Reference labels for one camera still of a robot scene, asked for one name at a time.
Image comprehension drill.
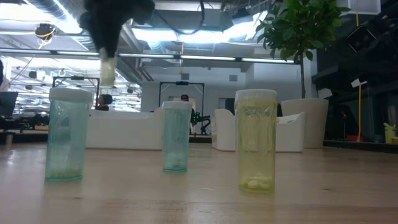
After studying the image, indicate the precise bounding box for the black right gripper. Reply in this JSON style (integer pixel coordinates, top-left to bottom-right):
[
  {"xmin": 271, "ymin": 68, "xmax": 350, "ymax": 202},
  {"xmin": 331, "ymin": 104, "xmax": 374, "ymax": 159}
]
[{"xmin": 346, "ymin": 25, "xmax": 377, "ymax": 54}]

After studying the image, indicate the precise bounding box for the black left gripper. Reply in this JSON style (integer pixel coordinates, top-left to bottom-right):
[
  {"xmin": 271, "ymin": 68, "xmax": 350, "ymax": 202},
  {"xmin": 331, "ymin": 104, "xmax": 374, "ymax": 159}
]
[{"xmin": 78, "ymin": 0, "xmax": 155, "ymax": 60}]

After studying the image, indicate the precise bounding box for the small yellow pill bottle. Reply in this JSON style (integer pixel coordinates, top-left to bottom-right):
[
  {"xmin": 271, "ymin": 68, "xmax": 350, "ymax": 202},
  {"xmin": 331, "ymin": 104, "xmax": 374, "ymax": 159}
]
[
  {"xmin": 99, "ymin": 55, "xmax": 118, "ymax": 87},
  {"xmin": 234, "ymin": 88, "xmax": 278, "ymax": 192}
]

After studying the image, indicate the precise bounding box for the white plastic bin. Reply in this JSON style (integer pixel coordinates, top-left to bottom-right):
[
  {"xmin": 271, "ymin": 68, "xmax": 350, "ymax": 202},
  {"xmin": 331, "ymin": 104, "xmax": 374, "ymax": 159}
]
[
  {"xmin": 86, "ymin": 108, "xmax": 165, "ymax": 151},
  {"xmin": 210, "ymin": 108, "xmax": 307, "ymax": 153}
]

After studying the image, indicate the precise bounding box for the small teal pill bottle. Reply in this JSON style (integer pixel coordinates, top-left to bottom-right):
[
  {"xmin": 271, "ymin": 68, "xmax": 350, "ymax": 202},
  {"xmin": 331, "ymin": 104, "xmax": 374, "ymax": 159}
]
[
  {"xmin": 44, "ymin": 86, "xmax": 93, "ymax": 183},
  {"xmin": 160, "ymin": 100, "xmax": 193, "ymax": 174}
]

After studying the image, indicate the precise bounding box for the white paper tag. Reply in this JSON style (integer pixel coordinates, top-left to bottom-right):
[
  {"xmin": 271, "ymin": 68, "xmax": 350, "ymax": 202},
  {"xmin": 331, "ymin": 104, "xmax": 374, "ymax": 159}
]
[{"xmin": 350, "ymin": 78, "xmax": 368, "ymax": 89}]

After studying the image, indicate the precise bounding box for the person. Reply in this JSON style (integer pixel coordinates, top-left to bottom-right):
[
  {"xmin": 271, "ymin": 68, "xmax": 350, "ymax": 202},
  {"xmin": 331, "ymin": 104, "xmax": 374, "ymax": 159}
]
[
  {"xmin": 180, "ymin": 94, "xmax": 197, "ymax": 125},
  {"xmin": 96, "ymin": 94, "xmax": 113, "ymax": 111}
]

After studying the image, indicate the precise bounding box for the green leafy plant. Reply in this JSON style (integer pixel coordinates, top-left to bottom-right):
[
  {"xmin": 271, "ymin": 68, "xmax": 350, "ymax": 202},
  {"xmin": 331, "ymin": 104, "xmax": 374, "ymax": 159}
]
[{"xmin": 255, "ymin": 0, "xmax": 352, "ymax": 100}]

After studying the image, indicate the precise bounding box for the long overhead light bar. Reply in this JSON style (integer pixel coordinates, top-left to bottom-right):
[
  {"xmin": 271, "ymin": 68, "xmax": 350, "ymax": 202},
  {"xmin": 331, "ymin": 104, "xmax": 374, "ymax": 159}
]
[{"xmin": 0, "ymin": 48, "xmax": 295, "ymax": 64}]

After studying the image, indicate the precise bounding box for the yellow-green bottle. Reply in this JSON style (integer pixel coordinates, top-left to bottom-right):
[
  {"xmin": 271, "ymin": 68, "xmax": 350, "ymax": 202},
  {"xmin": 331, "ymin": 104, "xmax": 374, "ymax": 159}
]
[{"xmin": 382, "ymin": 122, "xmax": 397, "ymax": 144}]

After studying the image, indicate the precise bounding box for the white plant pot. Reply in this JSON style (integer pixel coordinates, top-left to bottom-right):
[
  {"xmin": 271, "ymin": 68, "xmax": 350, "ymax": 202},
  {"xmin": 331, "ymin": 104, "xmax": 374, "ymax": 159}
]
[{"xmin": 280, "ymin": 98, "xmax": 330, "ymax": 149}]

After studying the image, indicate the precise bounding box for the black monitor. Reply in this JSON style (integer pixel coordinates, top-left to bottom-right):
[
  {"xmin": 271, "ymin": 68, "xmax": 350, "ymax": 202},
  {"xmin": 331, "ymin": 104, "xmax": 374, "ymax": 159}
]
[{"xmin": 0, "ymin": 91, "xmax": 19, "ymax": 118}]

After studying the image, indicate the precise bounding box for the background robot with green light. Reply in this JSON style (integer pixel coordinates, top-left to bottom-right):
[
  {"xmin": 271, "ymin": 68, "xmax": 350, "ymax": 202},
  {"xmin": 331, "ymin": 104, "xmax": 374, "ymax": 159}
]
[{"xmin": 191, "ymin": 111, "xmax": 212, "ymax": 134}]

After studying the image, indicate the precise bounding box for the silver ceiling duct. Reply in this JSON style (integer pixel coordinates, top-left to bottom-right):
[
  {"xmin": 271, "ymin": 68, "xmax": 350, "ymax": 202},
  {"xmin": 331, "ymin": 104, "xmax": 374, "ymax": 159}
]
[{"xmin": 30, "ymin": 0, "xmax": 146, "ymax": 86}]

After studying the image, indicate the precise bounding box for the black background robot frame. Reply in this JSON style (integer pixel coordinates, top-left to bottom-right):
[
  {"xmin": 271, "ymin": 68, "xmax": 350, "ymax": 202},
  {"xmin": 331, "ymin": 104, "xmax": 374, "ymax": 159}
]
[
  {"xmin": 52, "ymin": 76, "xmax": 101, "ymax": 105},
  {"xmin": 159, "ymin": 81, "xmax": 205, "ymax": 138}
]

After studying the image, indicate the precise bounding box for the hanging cable reel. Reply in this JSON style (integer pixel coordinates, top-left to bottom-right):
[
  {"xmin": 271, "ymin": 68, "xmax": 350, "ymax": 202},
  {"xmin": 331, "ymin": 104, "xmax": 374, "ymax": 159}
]
[{"xmin": 34, "ymin": 23, "xmax": 57, "ymax": 41}]

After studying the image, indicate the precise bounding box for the yellow hanging power cord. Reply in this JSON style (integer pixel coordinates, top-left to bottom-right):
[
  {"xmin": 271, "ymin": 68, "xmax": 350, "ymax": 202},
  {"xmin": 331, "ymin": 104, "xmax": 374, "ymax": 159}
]
[{"xmin": 355, "ymin": 0, "xmax": 363, "ymax": 142}]

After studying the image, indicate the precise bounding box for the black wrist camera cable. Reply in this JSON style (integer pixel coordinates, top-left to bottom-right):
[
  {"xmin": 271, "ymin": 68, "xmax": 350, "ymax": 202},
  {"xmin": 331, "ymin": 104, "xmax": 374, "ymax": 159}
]
[{"xmin": 149, "ymin": 0, "xmax": 206, "ymax": 35}]

